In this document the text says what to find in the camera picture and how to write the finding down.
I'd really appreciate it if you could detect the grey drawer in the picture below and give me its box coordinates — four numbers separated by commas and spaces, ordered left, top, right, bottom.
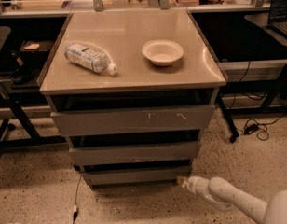
51, 105, 214, 136
69, 141, 201, 166
83, 160, 192, 187

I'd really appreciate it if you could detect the black laptop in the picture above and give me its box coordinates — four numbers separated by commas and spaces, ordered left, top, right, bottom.
267, 0, 287, 37

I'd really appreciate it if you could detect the grey top drawer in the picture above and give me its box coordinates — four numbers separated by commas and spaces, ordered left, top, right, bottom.
51, 105, 214, 136

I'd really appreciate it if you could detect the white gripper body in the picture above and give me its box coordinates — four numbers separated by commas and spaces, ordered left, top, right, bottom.
184, 175, 234, 212

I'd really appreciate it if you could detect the grey bottom drawer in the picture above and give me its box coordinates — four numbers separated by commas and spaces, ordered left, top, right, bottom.
83, 160, 192, 187

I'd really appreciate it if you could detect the grey middle drawer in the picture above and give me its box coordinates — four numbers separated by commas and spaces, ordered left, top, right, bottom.
69, 141, 201, 166

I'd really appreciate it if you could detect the black side table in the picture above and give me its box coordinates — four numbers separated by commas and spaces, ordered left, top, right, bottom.
209, 11, 287, 142

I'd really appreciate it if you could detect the white cable on floor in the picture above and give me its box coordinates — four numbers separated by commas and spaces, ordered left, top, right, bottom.
72, 171, 84, 224

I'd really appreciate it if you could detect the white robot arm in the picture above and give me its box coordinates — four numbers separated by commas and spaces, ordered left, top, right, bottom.
177, 176, 287, 224

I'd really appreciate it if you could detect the black power adapter with cable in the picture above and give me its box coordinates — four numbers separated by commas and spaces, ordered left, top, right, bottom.
242, 112, 287, 141

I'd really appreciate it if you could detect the white paper bowl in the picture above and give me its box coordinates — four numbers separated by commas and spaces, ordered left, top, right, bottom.
142, 40, 184, 66

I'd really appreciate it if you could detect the grey drawer cabinet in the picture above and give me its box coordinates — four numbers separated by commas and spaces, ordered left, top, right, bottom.
36, 8, 229, 189

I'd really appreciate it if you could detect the plastic water bottle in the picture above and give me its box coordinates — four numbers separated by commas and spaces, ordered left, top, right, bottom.
64, 43, 117, 76

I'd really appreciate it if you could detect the dark box on shelf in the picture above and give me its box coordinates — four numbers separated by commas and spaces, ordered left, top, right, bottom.
20, 40, 54, 68

